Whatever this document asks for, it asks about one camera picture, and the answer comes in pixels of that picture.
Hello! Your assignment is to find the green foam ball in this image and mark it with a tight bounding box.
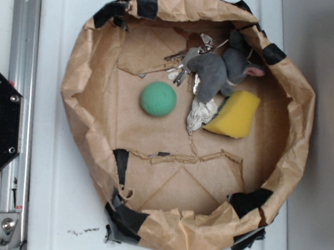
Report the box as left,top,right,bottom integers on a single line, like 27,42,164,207
140,81,177,117

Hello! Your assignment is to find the bunch of silver keys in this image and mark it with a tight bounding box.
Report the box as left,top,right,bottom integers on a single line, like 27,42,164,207
164,27,228,86

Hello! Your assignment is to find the yellow sponge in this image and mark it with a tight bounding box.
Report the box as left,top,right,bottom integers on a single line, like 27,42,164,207
203,91,261,139

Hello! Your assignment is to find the grey plush mouse toy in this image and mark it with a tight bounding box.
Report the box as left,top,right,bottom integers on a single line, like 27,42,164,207
187,31,266,104

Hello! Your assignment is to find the brown paper bag bin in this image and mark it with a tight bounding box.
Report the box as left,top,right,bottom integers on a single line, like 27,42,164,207
61,0,315,250

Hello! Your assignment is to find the white plastic tray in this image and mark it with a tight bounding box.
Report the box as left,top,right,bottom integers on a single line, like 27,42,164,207
27,0,287,250

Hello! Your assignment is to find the aluminium profile rail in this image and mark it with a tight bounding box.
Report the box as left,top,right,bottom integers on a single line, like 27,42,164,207
0,0,42,250

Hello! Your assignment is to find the metal corner bracket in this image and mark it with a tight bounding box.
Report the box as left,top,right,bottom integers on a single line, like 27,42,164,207
0,212,21,250

